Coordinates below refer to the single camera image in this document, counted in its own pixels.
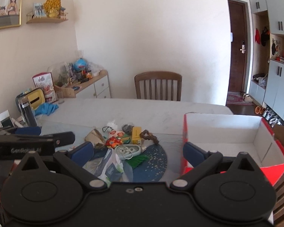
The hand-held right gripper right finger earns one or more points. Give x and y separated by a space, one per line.
193 153

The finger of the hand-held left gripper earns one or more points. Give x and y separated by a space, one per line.
62 138
27 130

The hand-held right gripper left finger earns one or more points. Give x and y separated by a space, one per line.
81 150

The golden foil packet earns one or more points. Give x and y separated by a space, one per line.
94 137

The dark blue pouch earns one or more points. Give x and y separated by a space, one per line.
111 167

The pale yellow oval pouch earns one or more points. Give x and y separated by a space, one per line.
114 133

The red and white cardboard box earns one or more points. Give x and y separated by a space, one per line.
227 127

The pale green geared device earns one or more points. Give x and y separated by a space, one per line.
129 151

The bag of black dried bits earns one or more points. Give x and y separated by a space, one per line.
127 128

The small yellow box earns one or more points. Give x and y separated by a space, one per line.
136 133

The white and black box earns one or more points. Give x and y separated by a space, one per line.
7 119

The blue rubber gloves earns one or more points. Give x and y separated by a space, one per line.
47 108

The orange toy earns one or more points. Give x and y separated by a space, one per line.
113 142

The yellow tissue box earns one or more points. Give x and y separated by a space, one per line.
35 98

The white crumpled wrapper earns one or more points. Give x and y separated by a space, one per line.
112 125

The colourful card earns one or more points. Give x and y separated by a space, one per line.
126 139

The red and white snack bag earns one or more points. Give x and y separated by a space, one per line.
45 85

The green fringed decoration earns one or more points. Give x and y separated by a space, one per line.
136 162

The white sideboard cabinet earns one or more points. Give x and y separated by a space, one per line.
99 87

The pile of small toys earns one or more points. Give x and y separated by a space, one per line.
81 76

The patterned rug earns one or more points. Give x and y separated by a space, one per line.
234 100

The crumpled clear plastic bag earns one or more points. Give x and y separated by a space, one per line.
59 71

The blue globe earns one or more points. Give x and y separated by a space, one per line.
80 64

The white plastic bag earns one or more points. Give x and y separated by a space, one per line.
94 69

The wooden dining chair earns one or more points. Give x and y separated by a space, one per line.
157 85

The beige slippers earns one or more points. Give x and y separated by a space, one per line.
247 97

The orange slippers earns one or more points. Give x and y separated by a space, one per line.
259 110

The silver shoes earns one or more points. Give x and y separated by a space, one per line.
272 117

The grey bag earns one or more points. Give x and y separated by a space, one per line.
260 80

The white hall cabinet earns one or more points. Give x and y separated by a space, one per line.
279 85

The small house ornament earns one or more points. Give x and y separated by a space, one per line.
63 13

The golden tree ornament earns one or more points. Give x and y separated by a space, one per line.
52 6

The brown wooden door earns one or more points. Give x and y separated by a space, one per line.
236 28

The red hanging cloth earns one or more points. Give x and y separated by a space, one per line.
257 36

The black hanging bag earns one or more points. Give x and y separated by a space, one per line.
265 36

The wooden wall shelf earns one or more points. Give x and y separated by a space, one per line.
47 20

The photo frame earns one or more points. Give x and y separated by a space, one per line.
39 10

